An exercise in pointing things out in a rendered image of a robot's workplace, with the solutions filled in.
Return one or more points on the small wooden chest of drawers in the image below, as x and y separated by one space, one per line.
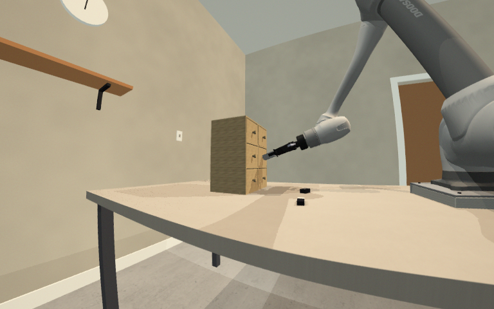
228 156

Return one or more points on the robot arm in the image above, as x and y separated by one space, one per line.
466 132

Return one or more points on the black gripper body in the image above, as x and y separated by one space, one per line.
301 142

